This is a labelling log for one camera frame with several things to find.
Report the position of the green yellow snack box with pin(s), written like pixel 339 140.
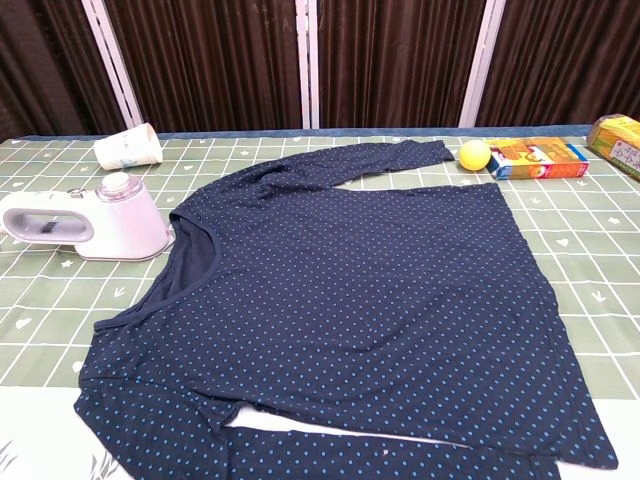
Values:
pixel 617 142

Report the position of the green checked tablecloth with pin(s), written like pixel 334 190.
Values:
pixel 575 250

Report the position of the dark brown curtain panel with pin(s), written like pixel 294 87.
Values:
pixel 570 60
pixel 40 65
pixel 395 65
pixel 210 65

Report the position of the yellow ball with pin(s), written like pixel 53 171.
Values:
pixel 475 156

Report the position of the white paper cup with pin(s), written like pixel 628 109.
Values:
pixel 127 147

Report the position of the orange carton box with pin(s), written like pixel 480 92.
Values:
pixel 540 157

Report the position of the navy blue dotted shirt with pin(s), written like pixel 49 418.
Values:
pixel 350 280

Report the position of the white steam iron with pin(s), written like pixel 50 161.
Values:
pixel 125 225

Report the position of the white screen frame post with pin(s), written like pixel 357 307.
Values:
pixel 309 65
pixel 114 65
pixel 482 65

